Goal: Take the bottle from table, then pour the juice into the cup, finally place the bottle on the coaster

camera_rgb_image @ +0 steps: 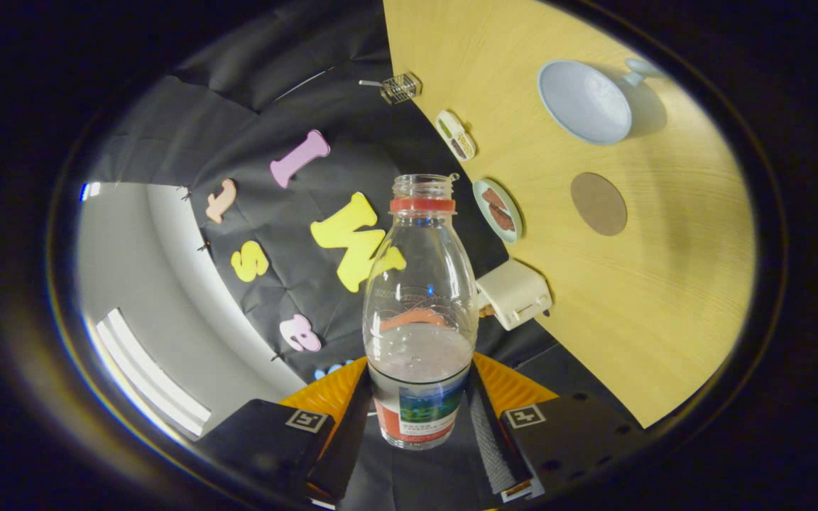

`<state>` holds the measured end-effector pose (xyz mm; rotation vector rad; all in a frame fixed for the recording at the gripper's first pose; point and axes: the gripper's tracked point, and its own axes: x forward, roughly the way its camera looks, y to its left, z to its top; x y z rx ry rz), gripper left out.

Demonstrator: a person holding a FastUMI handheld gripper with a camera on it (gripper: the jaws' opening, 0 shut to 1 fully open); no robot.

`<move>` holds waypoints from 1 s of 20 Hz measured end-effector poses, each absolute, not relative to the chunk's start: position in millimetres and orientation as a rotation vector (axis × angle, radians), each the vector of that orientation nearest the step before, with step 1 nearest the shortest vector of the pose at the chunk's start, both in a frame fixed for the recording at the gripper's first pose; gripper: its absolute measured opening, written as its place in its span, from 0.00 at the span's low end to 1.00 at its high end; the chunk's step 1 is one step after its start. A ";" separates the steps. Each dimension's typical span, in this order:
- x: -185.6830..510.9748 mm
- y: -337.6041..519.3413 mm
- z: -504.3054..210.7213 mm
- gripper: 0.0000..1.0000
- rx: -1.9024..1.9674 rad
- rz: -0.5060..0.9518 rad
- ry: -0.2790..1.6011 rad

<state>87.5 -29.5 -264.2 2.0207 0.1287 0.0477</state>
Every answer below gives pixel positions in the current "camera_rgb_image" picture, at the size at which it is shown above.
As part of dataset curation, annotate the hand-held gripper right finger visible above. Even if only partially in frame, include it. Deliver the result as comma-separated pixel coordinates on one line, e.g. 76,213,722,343
466,353,648,505

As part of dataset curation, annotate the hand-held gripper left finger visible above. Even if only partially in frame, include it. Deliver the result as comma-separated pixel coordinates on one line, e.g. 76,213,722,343
196,356,374,501

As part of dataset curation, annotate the clear plastic juice bottle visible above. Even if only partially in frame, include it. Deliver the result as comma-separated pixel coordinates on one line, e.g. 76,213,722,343
362,173,479,451

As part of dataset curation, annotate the round brown coaster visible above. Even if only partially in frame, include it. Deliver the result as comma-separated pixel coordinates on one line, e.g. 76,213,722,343
569,172,628,237

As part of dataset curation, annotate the white cup with handle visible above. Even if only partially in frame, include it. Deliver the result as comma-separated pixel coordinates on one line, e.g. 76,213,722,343
537,57,665,146

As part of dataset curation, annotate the cream toaster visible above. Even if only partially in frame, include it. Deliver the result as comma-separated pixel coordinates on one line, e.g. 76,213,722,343
475,258,553,332

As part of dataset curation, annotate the large ceiling light panel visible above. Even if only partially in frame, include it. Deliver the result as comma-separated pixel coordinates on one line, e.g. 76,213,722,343
94,307,212,437

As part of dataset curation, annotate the wooden table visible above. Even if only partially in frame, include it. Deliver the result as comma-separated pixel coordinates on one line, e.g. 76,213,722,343
383,0,758,429

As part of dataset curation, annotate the pale green plate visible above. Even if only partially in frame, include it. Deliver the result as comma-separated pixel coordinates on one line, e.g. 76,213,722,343
471,177,523,245

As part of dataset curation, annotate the white divided snack dish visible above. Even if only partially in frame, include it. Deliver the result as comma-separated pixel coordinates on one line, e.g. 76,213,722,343
435,109,477,163

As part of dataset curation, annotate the wire mesh holder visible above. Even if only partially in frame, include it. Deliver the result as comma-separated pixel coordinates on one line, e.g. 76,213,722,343
381,72,422,105

